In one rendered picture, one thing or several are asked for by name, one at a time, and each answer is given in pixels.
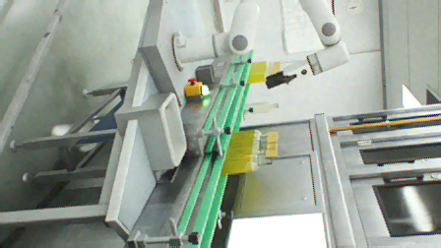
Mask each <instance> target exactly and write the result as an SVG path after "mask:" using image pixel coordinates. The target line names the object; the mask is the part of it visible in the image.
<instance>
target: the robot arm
mask: <svg viewBox="0 0 441 248"><path fill-rule="evenodd" d="M262 2H263V0H240V4H239V5H238V6H237V7H236V8H235V10H234V15H233V19H232V25H231V29H230V32H222V33H217V34H208V35H204V36H200V37H191V38H186V37H184V36H183V35H182V34H181V30H177V31H176V32H177V35H178V36H177V37H175V38H174V51H175V58H176V60H177V62H178V66H179V67H184V63H189V62H193V61H203V60H207V59H216V58H221V57H224V56H233V55H244V54H246V53H248V52H249V51H251V49H252V48H253V45H254V37H255V34H256V28H257V26H258V22H259V19H260V16H261V6H262ZM298 2H299V3H300V5H301V8H302V9H303V10H304V11H305V12H306V13H307V15H308V17H309V19H310V21H311V22H312V25H313V26H314V27H315V30H316V32H317V34H318V36H319V37H320V41H321V43H322V44H323V46H324V49H323V50H320V51H317V52H315V53H314V54H313V53H312V54H310V55H308V56H307V59H304V60H301V61H299V62H296V63H293V64H290V65H288V66H286V67H284V68H283V70H282V71H280V72H277V73H276V74H273V75H270V76H268V77H267V78H266V80H267V81H266V82H265V84H266V86H267V89H268V90H269V89H272V88H274V87H276V86H280V85H282V84H283V83H286V84H287V85H288V86H291V85H293V84H294V83H298V82H299V81H303V80H304V79H306V78H309V77H310V76H311V75H314V76H315V75H318V74H320V73H324V72H326V71H328V70H331V69H333V68H335V67H339V66H340V65H342V64H345V63H346V62H349V54H348V51H347V47H346V46H345V45H344V43H343V40H342V33H341V29H340V27H339V24H338V22H337V21H336V18H335V17H334V16H333V13H332V11H331V9H330V7H329V6H328V3H327V2H326V1H325V0H298Z"/></svg>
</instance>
